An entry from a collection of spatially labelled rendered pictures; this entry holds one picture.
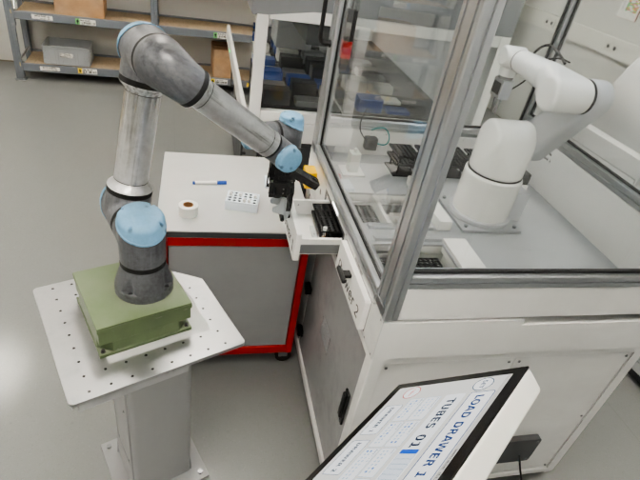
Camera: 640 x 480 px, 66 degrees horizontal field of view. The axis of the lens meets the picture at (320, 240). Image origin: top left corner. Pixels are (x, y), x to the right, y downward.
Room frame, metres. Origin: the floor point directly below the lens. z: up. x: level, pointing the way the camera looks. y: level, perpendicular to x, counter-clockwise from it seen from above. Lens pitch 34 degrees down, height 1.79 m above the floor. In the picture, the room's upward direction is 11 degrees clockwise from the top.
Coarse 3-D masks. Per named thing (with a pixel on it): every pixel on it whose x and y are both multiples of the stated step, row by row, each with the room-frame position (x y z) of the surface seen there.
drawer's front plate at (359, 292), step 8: (344, 240) 1.29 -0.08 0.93; (344, 248) 1.25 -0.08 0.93; (344, 256) 1.24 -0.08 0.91; (352, 256) 1.21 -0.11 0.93; (336, 264) 1.28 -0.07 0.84; (344, 264) 1.22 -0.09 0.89; (352, 264) 1.17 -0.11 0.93; (352, 272) 1.14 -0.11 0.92; (352, 280) 1.13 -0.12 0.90; (360, 280) 1.10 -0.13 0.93; (344, 288) 1.18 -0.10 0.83; (352, 288) 1.12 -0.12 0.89; (360, 288) 1.07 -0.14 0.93; (352, 296) 1.10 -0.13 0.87; (360, 296) 1.05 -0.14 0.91; (368, 296) 1.04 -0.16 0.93; (352, 304) 1.09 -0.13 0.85; (360, 304) 1.04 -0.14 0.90; (368, 304) 1.02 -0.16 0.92; (352, 312) 1.07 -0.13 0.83; (360, 312) 1.03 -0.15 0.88; (368, 312) 1.02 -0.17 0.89; (360, 320) 1.02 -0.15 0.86; (360, 328) 1.02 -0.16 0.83
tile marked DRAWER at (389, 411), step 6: (390, 408) 0.63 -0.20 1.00; (396, 408) 0.62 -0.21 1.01; (378, 414) 0.62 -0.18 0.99; (384, 414) 0.61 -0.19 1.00; (390, 414) 0.61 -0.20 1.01; (378, 420) 0.60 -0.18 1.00; (384, 420) 0.59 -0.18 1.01; (372, 426) 0.59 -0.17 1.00; (378, 426) 0.58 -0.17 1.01; (366, 432) 0.57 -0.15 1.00; (372, 432) 0.56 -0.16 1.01
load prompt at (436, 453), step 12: (468, 396) 0.58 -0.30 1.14; (480, 396) 0.56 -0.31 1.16; (468, 408) 0.54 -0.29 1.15; (480, 408) 0.53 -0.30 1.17; (456, 420) 0.52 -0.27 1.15; (468, 420) 0.51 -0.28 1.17; (444, 432) 0.49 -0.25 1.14; (456, 432) 0.48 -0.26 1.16; (432, 444) 0.47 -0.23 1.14; (444, 444) 0.46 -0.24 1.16; (456, 444) 0.45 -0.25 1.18; (432, 456) 0.44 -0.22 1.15; (444, 456) 0.43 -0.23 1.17; (420, 468) 0.42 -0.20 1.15; (432, 468) 0.41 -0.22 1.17
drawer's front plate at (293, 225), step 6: (294, 210) 1.41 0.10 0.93; (294, 216) 1.37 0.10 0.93; (288, 222) 1.42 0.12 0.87; (294, 222) 1.34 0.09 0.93; (294, 228) 1.32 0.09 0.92; (300, 228) 1.31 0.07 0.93; (294, 234) 1.30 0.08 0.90; (300, 234) 1.28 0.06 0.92; (288, 240) 1.38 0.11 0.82; (294, 240) 1.29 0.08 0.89; (300, 240) 1.28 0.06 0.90; (294, 246) 1.28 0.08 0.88; (300, 246) 1.28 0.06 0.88; (294, 252) 1.28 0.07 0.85; (294, 258) 1.28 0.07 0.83
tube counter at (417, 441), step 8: (416, 440) 0.49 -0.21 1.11; (424, 440) 0.49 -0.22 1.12; (408, 448) 0.48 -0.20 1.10; (416, 448) 0.47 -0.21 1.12; (400, 456) 0.46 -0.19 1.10; (408, 456) 0.46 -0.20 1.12; (392, 464) 0.45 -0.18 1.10; (400, 464) 0.44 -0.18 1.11; (408, 464) 0.44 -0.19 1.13; (384, 472) 0.43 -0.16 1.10; (392, 472) 0.43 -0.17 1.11; (400, 472) 0.42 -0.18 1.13
